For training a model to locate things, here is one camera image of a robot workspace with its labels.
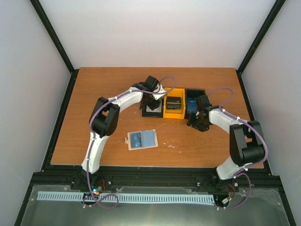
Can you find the black right card bin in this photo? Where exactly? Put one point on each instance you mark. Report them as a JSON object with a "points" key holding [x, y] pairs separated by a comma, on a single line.
{"points": [[192, 93]]}

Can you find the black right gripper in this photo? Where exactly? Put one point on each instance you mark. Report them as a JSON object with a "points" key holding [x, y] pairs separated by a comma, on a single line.
{"points": [[190, 122]]}

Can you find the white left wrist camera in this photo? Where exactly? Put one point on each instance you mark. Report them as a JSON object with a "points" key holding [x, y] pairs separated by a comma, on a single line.
{"points": [[159, 92]]}

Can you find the beige card holder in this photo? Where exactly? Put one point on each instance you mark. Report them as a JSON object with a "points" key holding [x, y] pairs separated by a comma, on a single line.
{"points": [[149, 139]]}

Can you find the light blue cable duct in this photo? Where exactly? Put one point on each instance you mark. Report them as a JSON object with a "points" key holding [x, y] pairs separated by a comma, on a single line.
{"points": [[204, 199]]}

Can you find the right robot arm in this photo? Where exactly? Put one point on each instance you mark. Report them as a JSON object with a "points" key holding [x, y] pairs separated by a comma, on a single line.
{"points": [[246, 143]]}

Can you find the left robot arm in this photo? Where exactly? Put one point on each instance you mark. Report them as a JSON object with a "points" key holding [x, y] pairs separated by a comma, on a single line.
{"points": [[104, 118]]}

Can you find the blue card stack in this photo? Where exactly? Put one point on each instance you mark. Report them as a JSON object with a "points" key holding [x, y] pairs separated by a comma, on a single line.
{"points": [[191, 105]]}

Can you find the white card stack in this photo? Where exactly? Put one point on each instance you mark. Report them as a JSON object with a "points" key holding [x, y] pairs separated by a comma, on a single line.
{"points": [[156, 110]]}

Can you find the black front frame rail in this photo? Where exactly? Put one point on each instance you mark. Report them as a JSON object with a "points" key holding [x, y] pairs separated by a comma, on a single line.
{"points": [[196, 179]]}

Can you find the yellow middle card bin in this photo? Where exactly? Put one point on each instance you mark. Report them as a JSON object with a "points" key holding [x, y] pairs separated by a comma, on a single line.
{"points": [[175, 114]]}

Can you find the black frame post left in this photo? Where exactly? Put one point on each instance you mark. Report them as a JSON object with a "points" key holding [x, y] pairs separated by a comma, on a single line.
{"points": [[53, 35]]}

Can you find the blue VIP card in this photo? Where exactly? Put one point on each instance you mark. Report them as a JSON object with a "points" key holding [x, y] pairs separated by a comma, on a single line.
{"points": [[135, 140]]}

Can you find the black frame post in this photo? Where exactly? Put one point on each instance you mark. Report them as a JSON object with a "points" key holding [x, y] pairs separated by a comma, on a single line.
{"points": [[274, 11], [53, 35]]}

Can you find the black card stack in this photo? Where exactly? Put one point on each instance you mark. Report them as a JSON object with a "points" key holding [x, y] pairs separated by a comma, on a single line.
{"points": [[173, 103]]}

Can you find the black card bin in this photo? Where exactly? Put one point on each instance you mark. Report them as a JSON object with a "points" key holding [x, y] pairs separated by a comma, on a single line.
{"points": [[154, 115], [192, 93]]}

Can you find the black frame post right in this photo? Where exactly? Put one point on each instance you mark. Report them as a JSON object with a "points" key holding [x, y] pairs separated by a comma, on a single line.
{"points": [[274, 11]]}

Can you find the black left card bin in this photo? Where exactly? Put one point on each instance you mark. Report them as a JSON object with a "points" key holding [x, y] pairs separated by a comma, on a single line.
{"points": [[154, 115]]}

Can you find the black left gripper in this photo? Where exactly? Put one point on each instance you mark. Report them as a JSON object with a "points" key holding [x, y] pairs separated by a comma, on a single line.
{"points": [[153, 107]]}

